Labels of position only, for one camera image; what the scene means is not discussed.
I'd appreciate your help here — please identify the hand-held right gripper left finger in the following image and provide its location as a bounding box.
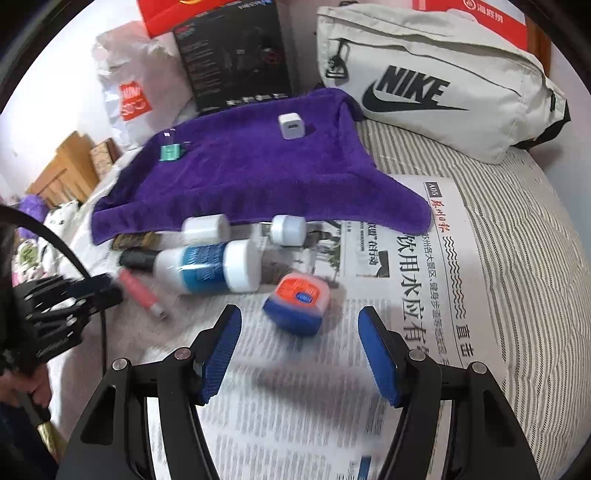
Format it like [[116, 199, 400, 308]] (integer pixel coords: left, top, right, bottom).
[[55, 304, 243, 480]]

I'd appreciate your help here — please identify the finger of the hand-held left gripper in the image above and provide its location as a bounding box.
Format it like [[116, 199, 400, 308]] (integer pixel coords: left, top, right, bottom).
[[48, 273, 114, 297], [62, 287, 124, 325]]

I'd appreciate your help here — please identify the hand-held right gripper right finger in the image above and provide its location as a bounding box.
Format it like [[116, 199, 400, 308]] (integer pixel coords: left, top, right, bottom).
[[358, 305, 541, 480]]

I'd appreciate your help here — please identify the red pen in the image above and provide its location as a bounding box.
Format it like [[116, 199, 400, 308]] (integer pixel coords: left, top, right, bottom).
[[115, 270, 168, 319]]

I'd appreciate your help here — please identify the black pen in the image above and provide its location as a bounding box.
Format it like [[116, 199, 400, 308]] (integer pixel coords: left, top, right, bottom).
[[119, 249, 158, 273]]

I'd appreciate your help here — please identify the brass padlock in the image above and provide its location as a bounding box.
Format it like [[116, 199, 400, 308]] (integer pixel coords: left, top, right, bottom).
[[111, 232, 160, 251]]

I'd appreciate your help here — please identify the white bottle with blue label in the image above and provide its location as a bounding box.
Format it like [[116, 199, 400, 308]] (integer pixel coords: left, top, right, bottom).
[[152, 239, 263, 296]]

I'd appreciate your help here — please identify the plain white jar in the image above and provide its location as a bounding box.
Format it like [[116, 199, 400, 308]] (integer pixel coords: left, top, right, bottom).
[[181, 215, 230, 245]]

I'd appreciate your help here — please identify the small white capped jar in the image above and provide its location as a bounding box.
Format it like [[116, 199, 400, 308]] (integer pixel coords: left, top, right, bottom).
[[269, 215, 308, 247]]

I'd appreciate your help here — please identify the person's left hand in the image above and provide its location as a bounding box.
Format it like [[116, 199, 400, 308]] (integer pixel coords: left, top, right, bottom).
[[18, 364, 52, 416]]

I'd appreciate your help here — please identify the newspaper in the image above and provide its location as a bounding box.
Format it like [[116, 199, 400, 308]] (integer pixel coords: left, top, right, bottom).
[[139, 173, 513, 480]]

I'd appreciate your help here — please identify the purple fabric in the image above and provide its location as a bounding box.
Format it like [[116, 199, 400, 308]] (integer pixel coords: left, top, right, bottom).
[[21, 194, 49, 241]]

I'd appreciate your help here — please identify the wooden furniture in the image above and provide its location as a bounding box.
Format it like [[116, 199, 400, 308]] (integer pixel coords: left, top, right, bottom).
[[26, 130, 123, 208]]

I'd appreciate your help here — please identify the small patterned box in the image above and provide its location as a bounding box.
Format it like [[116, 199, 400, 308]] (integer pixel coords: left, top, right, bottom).
[[90, 138, 123, 176]]

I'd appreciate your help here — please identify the green binder clip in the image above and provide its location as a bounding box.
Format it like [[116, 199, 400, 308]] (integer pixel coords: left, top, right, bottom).
[[158, 130, 192, 163]]

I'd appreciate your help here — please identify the striped bed sheet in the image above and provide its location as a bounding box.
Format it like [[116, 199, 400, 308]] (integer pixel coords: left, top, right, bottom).
[[355, 120, 587, 462]]

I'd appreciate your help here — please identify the purple towel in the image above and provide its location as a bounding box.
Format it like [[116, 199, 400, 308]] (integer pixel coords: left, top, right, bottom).
[[90, 88, 434, 247]]

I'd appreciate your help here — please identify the white plastic shopping bag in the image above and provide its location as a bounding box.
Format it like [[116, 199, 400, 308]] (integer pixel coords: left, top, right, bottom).
[[91, 23, 199, 148]]

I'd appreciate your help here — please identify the white charger plug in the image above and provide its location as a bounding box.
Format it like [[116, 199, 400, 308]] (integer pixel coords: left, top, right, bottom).
[[278, 112, 303, 140]]

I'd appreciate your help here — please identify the black product box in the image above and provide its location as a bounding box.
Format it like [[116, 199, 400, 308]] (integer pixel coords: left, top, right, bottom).
[[172, 0, 296, 114]]

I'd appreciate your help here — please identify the beige waist bag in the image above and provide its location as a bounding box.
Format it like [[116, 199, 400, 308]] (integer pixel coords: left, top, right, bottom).
[[315, 6, 571, 164]]

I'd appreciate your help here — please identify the red cardboard box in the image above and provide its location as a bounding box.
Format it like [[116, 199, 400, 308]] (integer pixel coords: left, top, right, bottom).
[[137, 0, 245, 40]]

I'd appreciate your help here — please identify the red paper bag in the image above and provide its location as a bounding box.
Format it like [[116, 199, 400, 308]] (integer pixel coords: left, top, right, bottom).
[[411, 0, 528, 51]]

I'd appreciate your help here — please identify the black cable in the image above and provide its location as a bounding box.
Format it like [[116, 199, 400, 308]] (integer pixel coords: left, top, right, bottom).
[[0, 205, 109, 370]]

